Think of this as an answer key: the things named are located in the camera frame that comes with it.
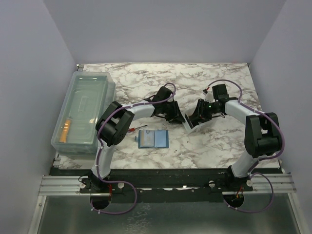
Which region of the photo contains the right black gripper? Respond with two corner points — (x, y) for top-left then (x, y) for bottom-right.
(190, 99), (221, 122)

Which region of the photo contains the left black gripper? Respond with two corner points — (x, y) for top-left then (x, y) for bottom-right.
(160, 101), (185, 124)

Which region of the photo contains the clear acrylic card box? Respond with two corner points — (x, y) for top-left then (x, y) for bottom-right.
(183, 114), (215, 134)

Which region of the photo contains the white magnetic stripe card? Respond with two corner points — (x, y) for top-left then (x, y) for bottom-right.
(140, 130), (155, 148)

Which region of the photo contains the teal leather card holder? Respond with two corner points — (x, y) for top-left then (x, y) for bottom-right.
(135, 130), (169, 149)

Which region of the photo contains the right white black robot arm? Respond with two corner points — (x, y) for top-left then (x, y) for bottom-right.
(182, 84), (285, 191)

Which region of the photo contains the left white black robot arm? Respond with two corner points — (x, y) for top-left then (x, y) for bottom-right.
(91, 83), (185, 193)

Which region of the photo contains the blue red screwdriver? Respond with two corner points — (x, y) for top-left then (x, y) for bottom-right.
(127, 125), (147, 133)

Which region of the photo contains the clear plastic storage bin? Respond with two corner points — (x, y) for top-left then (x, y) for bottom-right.
(51, 71), (116, 158)

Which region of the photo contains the orange tool in bin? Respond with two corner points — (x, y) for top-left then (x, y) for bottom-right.
(59, 118), (71, 143)

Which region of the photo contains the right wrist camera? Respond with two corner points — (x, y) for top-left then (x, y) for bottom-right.
(203, 89), (214, 103)

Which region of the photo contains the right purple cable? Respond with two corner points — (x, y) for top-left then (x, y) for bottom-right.
(206, 79), (286, 213)

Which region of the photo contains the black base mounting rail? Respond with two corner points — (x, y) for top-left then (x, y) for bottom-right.
(49, 168), (284, 207)

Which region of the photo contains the aluminium extrusion rail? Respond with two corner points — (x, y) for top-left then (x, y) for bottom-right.
(39, 174), (296, 196)

